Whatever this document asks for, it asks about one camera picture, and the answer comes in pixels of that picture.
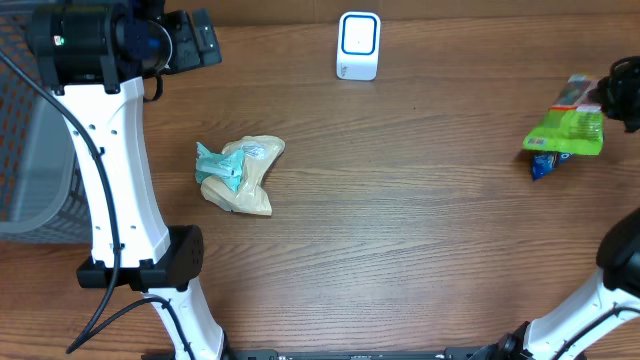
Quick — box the green snack bag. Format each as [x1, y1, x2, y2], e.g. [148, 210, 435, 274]
[522, 74, 604, 156]

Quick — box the blue Oreo cookie pack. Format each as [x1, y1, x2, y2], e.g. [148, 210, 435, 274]
[530, 152, 574, 181]

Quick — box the teal wrapper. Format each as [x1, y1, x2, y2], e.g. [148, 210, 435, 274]
[195, 142, 245, 192]

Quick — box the beige snack bag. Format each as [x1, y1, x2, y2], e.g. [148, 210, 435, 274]
[199, 135, 285, 216]

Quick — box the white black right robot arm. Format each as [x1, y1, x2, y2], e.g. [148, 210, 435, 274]
[466, 56, 639, 360]

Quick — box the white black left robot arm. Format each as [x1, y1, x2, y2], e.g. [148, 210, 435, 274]
[26, 1, 227, 359]

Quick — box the grey plastic mesh basket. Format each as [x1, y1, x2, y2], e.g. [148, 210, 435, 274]
[0, 13, 96, 245]

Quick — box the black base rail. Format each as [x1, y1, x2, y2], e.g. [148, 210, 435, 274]
[142, 348, 589, 360]

